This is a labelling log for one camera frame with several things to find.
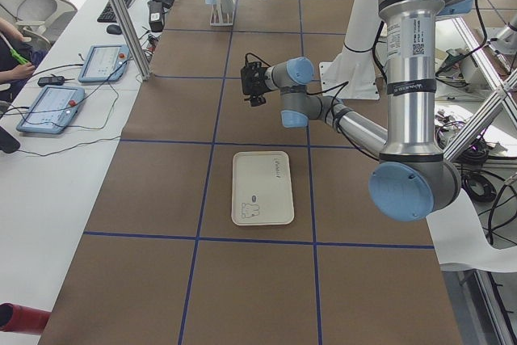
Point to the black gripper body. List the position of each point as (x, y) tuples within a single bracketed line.
[(259, 86)]

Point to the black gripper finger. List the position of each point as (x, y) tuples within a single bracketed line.
[(255, 100)]

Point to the grey plastic cup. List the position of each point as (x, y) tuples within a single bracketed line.
[(226, 13)]

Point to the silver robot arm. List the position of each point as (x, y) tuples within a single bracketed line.
[(413, 178)]

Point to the black power adapter box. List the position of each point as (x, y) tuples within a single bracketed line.
[(156, 16)]

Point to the pale green plastic tray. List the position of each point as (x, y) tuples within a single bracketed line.
[(261, 189)]

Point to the black computer mouse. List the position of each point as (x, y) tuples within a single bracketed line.
[(113, 29)]

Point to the far blue teach pendant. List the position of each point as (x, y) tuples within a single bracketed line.
[(104, 63)]

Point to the blue teach pendant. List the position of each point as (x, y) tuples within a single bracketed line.
[(104, 63), (52, 111)]

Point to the black handheld remote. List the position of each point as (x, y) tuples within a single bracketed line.
[(51, 81)]

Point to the near blue teach pendant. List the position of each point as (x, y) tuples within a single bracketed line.
[(52, 111)]

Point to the red cylinder bottle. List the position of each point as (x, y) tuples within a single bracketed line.
[(22, 319)]

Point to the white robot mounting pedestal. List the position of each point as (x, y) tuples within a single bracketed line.
[(355, 64)]

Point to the aluminium frame post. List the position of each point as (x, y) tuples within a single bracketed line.
[(130, 35)]

